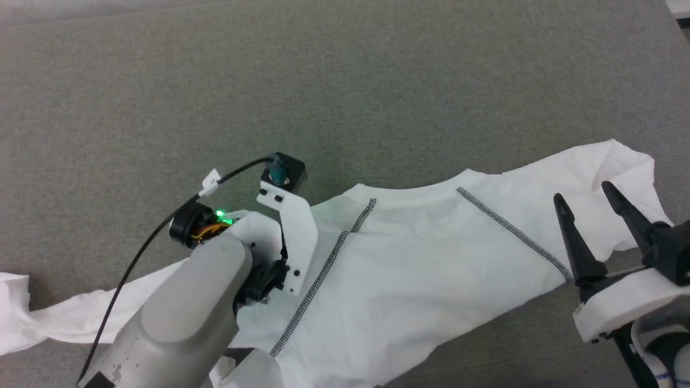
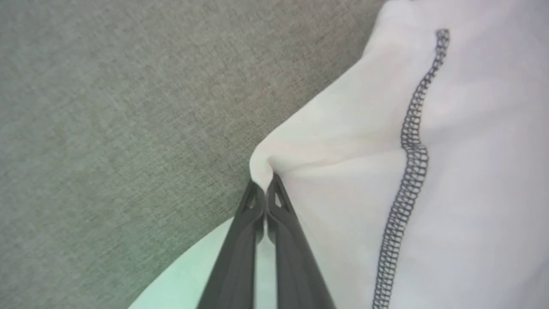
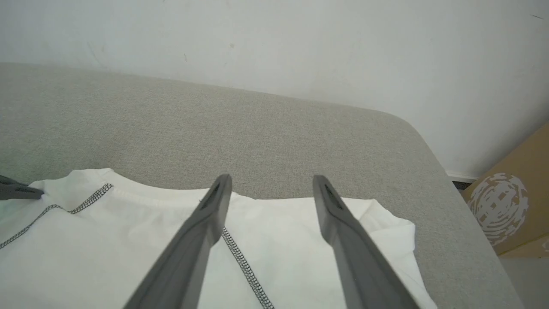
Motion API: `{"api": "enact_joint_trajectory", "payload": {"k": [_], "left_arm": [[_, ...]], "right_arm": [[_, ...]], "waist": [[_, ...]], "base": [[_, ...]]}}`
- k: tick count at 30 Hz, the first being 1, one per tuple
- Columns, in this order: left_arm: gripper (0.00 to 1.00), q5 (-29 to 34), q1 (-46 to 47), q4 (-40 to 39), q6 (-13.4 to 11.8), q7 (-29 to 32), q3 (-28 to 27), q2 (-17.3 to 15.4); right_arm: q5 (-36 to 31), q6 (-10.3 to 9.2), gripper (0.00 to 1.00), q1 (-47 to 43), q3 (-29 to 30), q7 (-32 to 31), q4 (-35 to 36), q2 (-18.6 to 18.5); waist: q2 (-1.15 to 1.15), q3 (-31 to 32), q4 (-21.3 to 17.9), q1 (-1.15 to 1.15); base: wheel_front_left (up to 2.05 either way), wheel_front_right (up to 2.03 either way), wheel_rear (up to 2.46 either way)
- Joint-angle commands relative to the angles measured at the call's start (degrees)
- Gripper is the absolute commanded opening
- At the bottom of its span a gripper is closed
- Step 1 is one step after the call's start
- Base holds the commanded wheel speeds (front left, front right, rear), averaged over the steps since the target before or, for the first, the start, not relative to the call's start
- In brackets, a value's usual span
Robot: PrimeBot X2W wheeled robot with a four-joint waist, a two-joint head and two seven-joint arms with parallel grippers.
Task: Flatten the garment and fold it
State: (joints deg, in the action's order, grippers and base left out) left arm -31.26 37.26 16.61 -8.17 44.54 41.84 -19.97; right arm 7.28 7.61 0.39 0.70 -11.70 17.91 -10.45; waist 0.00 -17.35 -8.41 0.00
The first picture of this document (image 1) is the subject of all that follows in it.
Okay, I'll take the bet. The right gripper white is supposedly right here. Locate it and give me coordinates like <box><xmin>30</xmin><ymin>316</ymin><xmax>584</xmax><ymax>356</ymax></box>
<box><xmin>553</xmin><ymin>181</ymin><xmax>690</xmax><ymax>343</ymax></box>

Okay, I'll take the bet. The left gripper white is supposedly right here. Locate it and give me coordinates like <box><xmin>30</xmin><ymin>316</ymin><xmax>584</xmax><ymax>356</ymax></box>
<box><xmin>169</xmin><ymin>181</ymin><xmax>319</xmax><ymax>296</ymax></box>

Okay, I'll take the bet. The white shirt with stitched seams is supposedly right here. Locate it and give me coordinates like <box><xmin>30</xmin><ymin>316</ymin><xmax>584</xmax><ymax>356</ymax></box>
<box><xmin>0</xmin><ymin>139</ymin><xmax>674</xmax><ymax>388</ymax></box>

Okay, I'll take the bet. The grey fabric sofa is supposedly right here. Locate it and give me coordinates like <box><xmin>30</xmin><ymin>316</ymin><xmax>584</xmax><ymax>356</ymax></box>
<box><xmin>0</xmin><ymin>0</ymin><xmax>690</xmax><ymax>388</ymax></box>

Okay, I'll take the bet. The left black cable teal plug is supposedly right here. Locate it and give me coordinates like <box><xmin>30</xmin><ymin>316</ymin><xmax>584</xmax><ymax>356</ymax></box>
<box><xmin>77</xmin><ymin>154</ymin><xmax>292</xmax><ymax>387</ymax></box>

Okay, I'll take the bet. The white paper cable tag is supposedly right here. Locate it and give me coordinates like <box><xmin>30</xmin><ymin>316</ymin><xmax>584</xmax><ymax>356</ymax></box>
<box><xmin>198</xmin><ymin>169</ymin><xmax>223</xmax><ymax>197</ymax></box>

